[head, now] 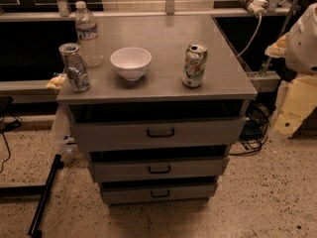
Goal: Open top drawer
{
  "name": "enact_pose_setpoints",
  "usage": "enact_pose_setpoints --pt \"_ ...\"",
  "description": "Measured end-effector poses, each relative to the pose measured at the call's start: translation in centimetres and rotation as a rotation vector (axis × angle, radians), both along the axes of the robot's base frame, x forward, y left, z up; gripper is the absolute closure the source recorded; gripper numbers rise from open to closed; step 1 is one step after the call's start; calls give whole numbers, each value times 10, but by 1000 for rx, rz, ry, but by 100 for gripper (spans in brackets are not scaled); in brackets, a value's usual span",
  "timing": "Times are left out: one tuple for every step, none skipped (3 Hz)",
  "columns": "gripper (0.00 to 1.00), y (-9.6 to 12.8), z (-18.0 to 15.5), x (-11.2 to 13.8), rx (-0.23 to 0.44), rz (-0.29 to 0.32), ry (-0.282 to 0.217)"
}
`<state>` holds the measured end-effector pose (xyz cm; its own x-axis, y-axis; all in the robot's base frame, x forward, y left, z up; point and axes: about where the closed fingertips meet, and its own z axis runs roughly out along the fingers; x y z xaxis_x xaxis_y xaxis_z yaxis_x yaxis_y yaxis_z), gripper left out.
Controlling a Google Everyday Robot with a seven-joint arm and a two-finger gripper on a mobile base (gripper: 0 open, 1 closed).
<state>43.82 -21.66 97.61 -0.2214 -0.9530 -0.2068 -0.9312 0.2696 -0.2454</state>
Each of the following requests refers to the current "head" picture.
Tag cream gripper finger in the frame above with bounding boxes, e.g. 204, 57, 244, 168
272, 74, 317, 138

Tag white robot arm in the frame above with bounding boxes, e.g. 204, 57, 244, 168
264, 3, 317, 138

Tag grey top drawer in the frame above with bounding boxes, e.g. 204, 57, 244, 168
70, 117, 246, 152

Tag grey drawer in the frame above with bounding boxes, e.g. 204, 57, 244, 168
101, 182, 217, 204
70, 117, 246, 152
88, 157, 229, 182

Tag grey drawer cabinet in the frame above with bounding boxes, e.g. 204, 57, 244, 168
57, 15, 257, 192

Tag grey middle drawer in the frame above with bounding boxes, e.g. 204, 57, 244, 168
88, 157, 229, 182

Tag grey bottom drawer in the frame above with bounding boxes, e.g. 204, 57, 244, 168
101, 182, 217, 204

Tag white power strip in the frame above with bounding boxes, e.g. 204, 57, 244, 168
238, 0, 267, 17

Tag green white soda can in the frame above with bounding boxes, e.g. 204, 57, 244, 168
182, 42, 208, 88

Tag white bowl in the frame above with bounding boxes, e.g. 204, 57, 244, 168
110, 47, 152, 81

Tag clear plastic water bottle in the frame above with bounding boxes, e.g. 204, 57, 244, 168
75, 1, 103, 67

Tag silver soda can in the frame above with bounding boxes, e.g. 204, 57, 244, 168
58, 43, 90, 92

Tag clear plastic bag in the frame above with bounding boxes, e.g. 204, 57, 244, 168
52, 107, 81, 159

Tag yellow crumpled wrapper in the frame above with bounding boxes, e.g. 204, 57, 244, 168
47, 73, 66, 90

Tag black metal floor stand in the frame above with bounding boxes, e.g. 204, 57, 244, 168
0, 154, 64, 238

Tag black cable bundle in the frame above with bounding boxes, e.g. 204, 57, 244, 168
228, 102, 271, 157

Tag white power cable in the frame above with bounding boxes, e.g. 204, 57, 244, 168
235, 13, 264, 60

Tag metal railing frame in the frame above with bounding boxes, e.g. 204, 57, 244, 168
0, 0, 308, 22

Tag black cable on floor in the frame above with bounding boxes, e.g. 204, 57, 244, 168
0, 96, 23, 175

